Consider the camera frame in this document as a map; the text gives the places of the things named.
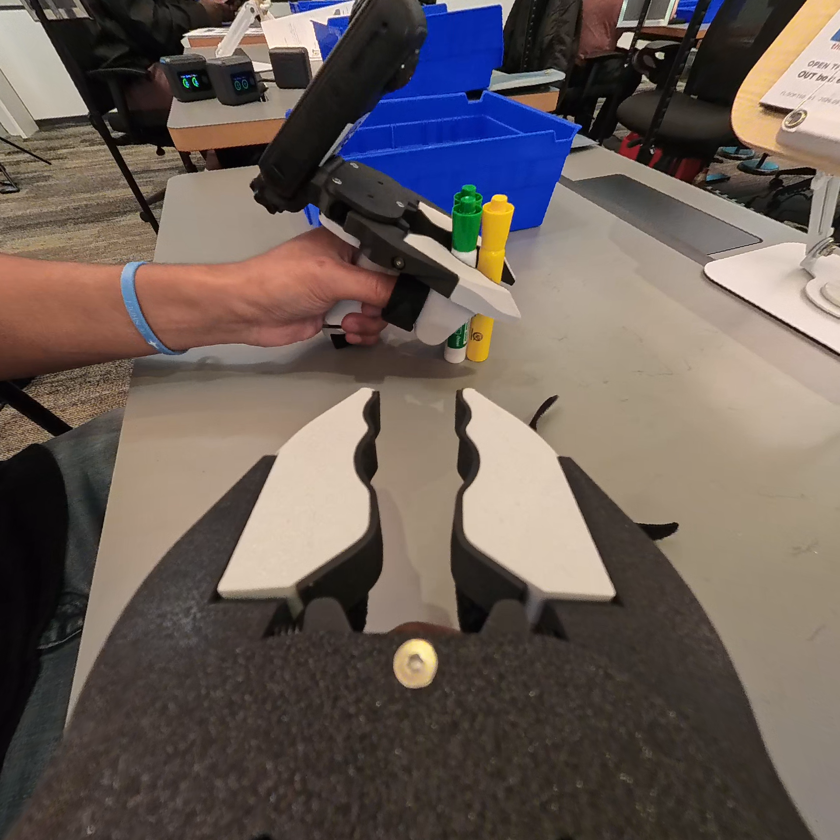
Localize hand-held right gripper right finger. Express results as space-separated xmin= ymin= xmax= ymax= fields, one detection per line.
xmin=451 ymin=387 xmax=618 ymax=622

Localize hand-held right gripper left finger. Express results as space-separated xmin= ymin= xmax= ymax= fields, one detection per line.
xmin=217 ymin=386 xmax=385 ymax=619

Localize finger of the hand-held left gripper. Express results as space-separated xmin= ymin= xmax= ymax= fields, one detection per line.
xmin=417 ymin=201 xmax=455 ymax=252
xmin=402 ymin=231 xmax=523 ymax=322

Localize yellow highlighter marker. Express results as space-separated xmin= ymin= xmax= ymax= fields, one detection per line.
xmin=466 ymin=194 xmax=515 ymax=364

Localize blue plastic bin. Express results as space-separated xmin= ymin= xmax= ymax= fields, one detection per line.
xmin=289 ymin=0 xmax=505 ymax=101
xmin=285 ymin=91 xmax=582 ymax=232

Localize black hook-and-loop strap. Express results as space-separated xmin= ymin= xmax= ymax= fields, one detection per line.
xmin=528 ymin=394 xmax=681 ymax=543

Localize person's left forearm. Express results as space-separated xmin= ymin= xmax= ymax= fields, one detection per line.
xmin=0 ymin=252 xmax=135 ymax=382

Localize grey desk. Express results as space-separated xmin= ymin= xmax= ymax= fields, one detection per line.
xmin=66 ymin=141 xmax=840 ymax=840

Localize person's left hand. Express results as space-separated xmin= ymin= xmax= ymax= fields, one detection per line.
xmin=167 ymin=228 xmax=399 ymax=353

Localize small black box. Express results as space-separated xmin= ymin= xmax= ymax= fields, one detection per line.
xmin=269 ymin=47 xmax=313 ymax=90

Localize white paper sheets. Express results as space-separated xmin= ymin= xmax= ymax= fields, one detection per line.
xmin=184 ymin=13 xmax=329 ymax=61

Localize black charger with green display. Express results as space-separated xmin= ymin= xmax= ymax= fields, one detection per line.
xmin=206 ymin=56 xmax=267 ymax=106
xmin=159 ymin=54 xmax=213 ymax=103

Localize white articulated stand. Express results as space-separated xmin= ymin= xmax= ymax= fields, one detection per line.
xmin=215 ymin=0 xmax=274 ymax=59

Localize wooden-edged side table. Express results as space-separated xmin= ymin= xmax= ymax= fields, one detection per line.
xmin=167 ymin=26 xmax=567 ymax=173

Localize red bag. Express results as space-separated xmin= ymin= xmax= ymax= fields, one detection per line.
xmin=620 ymin=131 xmax=707 ymax=184

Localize person's blue jeans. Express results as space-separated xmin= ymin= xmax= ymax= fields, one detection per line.
xmin=0 ymin=413 xmax=127 ymax=788

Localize blue silicone wristband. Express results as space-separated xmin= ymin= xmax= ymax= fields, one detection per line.
xmin=120 ymin=261 xmax=189 ymax=357

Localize black tripod pole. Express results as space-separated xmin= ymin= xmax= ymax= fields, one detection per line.
xmin=646 ymin=0 xmax=714 ymax=153

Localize person's black shirt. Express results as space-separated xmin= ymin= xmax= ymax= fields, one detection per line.
xmin=0 ymin=445 xmax=70 ymax=750

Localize wooden white book stand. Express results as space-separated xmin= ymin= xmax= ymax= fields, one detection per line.
xmin=703 ymin=0 xmax=840 ymax=359

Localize grey laptop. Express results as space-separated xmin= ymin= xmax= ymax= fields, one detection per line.
xmin=617 ymin=0 xmax=681 ymax=29

